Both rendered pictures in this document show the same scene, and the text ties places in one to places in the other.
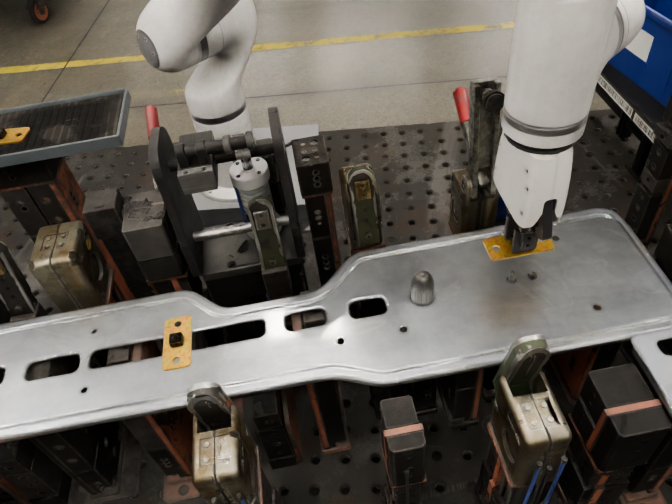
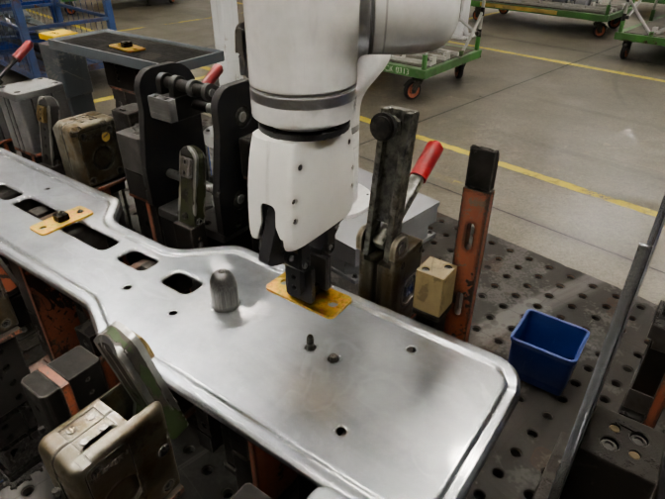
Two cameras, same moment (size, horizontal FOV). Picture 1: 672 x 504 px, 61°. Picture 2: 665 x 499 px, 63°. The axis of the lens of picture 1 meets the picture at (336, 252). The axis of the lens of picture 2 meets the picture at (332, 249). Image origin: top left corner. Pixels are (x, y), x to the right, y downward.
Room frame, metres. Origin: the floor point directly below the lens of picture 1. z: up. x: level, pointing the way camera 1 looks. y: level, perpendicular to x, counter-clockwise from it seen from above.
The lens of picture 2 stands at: (0.17, -0.52, 1.40)
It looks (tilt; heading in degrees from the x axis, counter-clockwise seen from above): 32 degrees down; 38
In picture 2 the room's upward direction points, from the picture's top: straight up
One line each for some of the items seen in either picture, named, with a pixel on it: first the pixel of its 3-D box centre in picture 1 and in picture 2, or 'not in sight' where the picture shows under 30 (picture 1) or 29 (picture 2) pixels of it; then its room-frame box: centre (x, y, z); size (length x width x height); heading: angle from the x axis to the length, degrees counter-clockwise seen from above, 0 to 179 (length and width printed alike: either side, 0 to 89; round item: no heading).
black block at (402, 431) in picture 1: (405, 472); (94, 460); (0.31, -0.05, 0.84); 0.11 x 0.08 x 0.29; 3
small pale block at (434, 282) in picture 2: not in sight; (422, 386); (0.62, -0.31, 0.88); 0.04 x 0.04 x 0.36; 3
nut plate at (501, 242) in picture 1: (518, 242); (308, 289); (0.49, -0.23, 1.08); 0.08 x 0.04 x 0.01; 93
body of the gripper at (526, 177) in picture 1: (534, 164); (305, 171); (0.49, -0.24, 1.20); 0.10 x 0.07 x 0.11; 3
